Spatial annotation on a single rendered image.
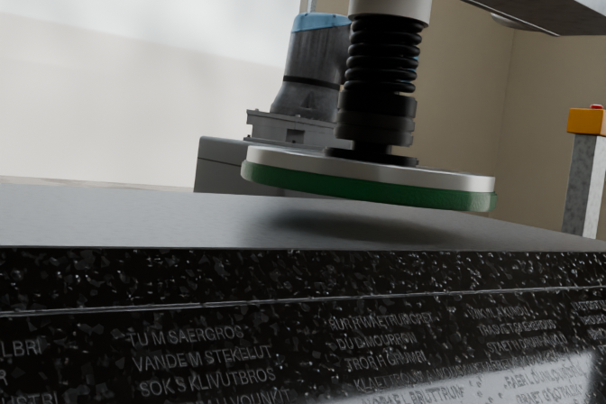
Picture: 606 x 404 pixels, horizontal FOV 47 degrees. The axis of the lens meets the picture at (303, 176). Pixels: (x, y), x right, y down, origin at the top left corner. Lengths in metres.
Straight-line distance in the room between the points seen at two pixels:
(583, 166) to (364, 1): 1.87
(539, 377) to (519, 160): 8.06
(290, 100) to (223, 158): 0.22
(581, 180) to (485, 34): 6.17
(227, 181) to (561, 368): 1.29
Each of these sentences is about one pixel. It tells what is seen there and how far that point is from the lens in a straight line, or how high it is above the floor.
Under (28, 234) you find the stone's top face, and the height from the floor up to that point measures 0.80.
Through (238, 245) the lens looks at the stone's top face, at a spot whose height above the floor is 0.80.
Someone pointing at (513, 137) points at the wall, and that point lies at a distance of 8.65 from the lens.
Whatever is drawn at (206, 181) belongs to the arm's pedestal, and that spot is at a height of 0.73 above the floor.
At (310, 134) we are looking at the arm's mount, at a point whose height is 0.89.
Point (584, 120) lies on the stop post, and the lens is 2.40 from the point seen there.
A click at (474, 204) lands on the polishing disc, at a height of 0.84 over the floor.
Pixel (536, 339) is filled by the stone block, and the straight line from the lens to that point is 0.55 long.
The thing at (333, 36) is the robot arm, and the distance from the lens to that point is 1.78.
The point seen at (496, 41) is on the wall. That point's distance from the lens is 8.64.
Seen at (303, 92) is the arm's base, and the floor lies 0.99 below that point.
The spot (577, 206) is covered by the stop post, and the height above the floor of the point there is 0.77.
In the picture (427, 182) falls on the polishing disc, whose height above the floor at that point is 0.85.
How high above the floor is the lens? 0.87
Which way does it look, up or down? 3 degrees down
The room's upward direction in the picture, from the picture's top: 7 degrees clockwise
